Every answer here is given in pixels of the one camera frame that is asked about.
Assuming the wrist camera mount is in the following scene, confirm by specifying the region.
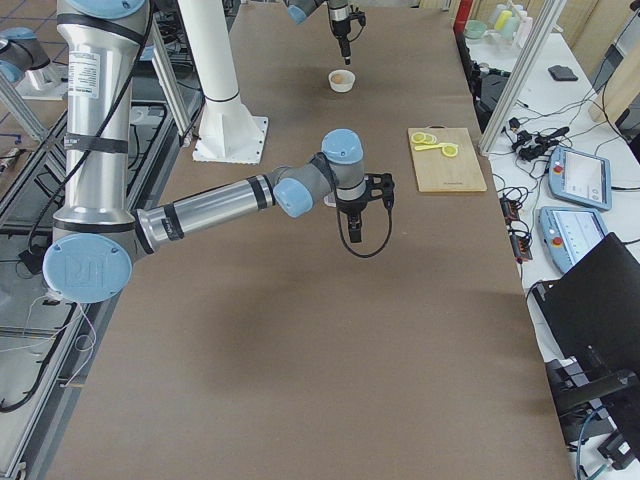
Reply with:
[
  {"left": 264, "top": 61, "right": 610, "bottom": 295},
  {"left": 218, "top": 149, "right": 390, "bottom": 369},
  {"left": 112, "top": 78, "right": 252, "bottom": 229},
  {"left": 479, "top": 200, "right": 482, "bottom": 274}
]
[
  {"left": 349, "top": 9, "right": 366, "bottom": 28},
  {"left": 364, "top": 173, "right": 395, "bottom": 211}
]

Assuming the yellow plastic knife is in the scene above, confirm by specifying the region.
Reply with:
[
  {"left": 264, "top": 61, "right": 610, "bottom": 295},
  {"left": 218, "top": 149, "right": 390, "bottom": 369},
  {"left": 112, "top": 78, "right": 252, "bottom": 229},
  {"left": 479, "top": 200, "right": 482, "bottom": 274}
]
[{"left": 414, "top": 143, "right": 452, "bottom": 151}]

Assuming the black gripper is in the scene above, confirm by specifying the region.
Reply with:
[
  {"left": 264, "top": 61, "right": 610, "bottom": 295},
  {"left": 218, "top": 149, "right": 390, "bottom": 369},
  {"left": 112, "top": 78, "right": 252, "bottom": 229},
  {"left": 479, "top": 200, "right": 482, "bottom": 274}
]
[
  {"left": 328, "top": 5, "right": 351, "bottom": 65},
  {"left": 336, "top": 195, "right": 369, "bottom": 243}
]

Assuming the lemon slice top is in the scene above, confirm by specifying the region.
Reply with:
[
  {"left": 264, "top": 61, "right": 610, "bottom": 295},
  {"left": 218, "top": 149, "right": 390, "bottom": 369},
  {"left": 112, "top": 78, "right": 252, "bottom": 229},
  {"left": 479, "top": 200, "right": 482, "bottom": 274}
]
[{"left": 411, "top": 132, "right": 426, "bottom": 143}]

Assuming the far blue teach pendant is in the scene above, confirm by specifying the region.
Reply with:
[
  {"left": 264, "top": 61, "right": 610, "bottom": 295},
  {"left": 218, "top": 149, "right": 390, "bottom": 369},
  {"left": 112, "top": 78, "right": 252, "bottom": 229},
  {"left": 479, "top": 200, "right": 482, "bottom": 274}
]
[{"left": 548, "top": 146, "right": 612, "bottom": 211}]

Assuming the near blue teach pendant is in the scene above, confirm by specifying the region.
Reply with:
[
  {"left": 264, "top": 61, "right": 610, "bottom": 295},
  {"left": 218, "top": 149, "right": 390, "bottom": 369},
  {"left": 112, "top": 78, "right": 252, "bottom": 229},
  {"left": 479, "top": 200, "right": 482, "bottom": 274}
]
[{"left": 538, "top": 207, "right": 608, "bottom": 273}]

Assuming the white round bowl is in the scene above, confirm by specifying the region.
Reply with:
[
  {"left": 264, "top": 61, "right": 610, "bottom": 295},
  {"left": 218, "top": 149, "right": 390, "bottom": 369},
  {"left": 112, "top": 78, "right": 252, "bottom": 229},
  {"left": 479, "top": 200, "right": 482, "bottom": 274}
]
[{"left": 328, "top": 69, "right": 356, "bottom": 93}]

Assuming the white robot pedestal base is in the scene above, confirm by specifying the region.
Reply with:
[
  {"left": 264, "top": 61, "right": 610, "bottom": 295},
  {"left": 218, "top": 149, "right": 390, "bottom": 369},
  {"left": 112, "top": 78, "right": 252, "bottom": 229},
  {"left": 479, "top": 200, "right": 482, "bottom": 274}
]
[{"left": 179, "top": 1, "right": 268, "bottom": 165}]

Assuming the lemon slice bottom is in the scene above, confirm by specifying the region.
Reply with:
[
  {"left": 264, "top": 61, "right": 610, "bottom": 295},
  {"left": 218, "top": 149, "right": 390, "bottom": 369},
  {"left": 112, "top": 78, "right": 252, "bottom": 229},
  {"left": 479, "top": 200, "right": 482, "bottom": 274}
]
[{"left": 441, "top": 143, "right": 459, "bottom": 158}]

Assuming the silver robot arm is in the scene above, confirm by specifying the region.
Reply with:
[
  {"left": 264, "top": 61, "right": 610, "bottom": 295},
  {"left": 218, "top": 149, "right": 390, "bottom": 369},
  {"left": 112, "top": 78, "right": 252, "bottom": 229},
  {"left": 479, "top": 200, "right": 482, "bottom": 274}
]
[
  {"left": 42, "top": 1, "right": 374, "bottom": 304},
  {"left": 284, "top": 0, "right": 354, "bottom": 65}
]

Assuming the aluminium frame post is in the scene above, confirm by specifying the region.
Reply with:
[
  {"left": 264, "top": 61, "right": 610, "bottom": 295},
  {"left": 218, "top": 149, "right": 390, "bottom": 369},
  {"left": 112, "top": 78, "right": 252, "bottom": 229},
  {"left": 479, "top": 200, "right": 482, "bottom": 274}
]
[{"left": 478, "top": 0, "right": 567, "bottom": 156}]

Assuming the bamboo cutting board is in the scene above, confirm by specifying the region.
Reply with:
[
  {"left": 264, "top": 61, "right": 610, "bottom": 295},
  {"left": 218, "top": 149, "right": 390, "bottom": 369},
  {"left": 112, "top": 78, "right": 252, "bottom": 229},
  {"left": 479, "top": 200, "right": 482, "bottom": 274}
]
[{"left": 407, "top": 127, "right": 487, "bottom": 194}]

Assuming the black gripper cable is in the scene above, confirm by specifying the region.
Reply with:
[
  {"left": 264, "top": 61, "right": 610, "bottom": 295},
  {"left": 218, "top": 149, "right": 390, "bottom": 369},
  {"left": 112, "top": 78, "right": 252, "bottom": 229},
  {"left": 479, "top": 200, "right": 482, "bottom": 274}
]
[{"left": 336, "top": 199, "right": 393, "bottom": 259}]

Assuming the black monitor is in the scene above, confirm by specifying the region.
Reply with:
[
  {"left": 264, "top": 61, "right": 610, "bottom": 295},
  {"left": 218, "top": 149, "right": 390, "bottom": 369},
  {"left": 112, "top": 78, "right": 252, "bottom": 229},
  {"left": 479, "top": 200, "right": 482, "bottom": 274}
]
[{"left": 535, "top": 233, "right": 639, "bottom": 433}]

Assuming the blue teach pendant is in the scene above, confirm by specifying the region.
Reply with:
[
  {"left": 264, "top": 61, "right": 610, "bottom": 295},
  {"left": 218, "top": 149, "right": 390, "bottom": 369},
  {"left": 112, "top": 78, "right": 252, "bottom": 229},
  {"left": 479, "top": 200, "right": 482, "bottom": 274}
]
[
  {"left": 548, "top": 146, "right": 612, "bottom": 211},
  {"left": 538, "top": 207, "right": 608, "bottom": 273}
]

